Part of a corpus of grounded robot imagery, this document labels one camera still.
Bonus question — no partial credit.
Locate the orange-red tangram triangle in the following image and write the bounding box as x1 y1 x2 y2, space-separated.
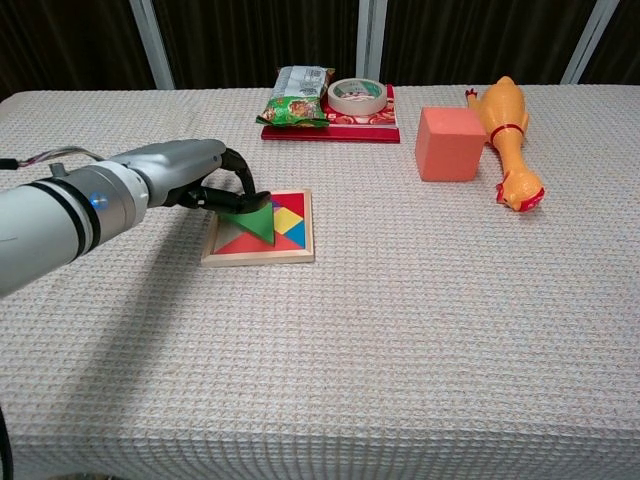
271 191 307 217

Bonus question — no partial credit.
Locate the yellow tangram square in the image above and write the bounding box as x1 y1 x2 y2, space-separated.
273 206 302 237

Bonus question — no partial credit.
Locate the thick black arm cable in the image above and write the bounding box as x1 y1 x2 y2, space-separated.
0 404 14 480

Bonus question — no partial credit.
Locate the orange foam cube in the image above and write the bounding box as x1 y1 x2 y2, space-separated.
414 105 488 183

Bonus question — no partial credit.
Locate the wrist wire bundle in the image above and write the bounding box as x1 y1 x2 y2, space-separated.
0 144 107 169

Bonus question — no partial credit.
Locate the beige masking tape roll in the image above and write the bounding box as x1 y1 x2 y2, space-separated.
326 77 389 116

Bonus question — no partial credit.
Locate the orange rubber chicken toy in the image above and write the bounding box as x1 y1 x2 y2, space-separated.
464 75 547 214

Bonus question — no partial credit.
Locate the colourful tangram puzzle board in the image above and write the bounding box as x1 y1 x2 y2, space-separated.
200 188 317 268

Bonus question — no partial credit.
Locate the large red tangram triangle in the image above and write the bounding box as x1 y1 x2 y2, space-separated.
214 231 306 255

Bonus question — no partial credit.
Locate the grey metal frame post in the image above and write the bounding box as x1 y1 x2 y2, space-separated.
559 0 616 86
128 0 177 92
355 0 388 84

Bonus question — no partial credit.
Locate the dark curtain panel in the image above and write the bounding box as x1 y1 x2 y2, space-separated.
378 0 599 86
0 0 162 102
149 0 364 92
582 0 640 86

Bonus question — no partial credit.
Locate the green triangle puzzle piece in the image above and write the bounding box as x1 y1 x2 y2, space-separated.
219 199 278 248

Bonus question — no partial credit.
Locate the red box with bowl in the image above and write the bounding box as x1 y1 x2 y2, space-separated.
260 83 403 146

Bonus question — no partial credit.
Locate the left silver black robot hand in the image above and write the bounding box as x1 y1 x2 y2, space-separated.
132 138 274 214

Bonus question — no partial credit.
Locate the green snack bag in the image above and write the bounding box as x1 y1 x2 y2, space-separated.
255 65 337 130

